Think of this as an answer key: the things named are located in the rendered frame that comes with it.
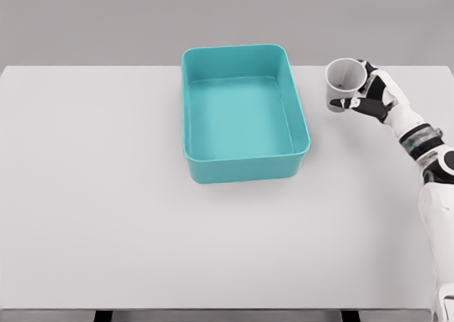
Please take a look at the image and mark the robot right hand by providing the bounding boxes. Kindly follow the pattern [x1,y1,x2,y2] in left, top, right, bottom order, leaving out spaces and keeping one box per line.
[331,59,412,126]

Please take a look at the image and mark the white paper cup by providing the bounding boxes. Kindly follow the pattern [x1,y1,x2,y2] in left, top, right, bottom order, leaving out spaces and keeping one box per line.
[325,57,368,115]

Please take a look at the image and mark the teal plastic basket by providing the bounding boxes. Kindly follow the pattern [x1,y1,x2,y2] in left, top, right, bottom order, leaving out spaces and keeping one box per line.
[181,43,312,185]

